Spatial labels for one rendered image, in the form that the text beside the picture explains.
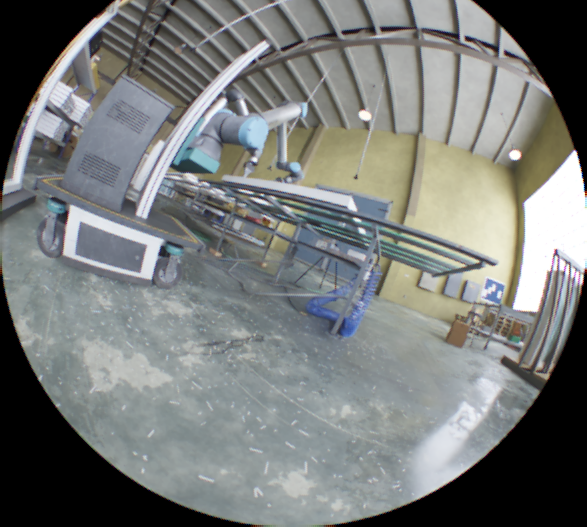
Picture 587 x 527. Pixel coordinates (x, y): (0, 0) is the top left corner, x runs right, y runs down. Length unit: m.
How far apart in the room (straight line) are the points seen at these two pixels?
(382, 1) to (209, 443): 8.43
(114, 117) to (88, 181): 0.27
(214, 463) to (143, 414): 0.19
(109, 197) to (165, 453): 0.85
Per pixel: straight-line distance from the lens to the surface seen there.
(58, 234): 1.00
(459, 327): 3.36
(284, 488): 0.54
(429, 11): 8.00
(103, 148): 0.89
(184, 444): 0.52
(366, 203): 8.34
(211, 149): 0.90
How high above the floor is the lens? 0.49
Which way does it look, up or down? 4 degrees up
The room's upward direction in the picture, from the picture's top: 23 degrees clockwise
